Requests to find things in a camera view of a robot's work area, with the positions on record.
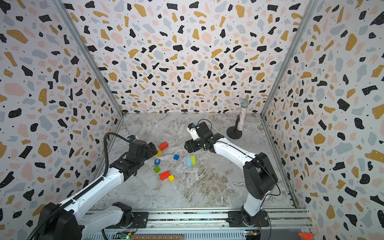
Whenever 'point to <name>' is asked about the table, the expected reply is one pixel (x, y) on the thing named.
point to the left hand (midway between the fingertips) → (149, 147)
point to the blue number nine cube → (157, 161)
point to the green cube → (156, 169)
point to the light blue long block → (188, 161)
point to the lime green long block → (193, 160)
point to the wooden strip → (157, 237)
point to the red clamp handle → (307, 236)
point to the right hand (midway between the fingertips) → (186, 141)
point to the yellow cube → (171, 178)
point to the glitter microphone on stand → (235, 132)
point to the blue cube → (176, 157)
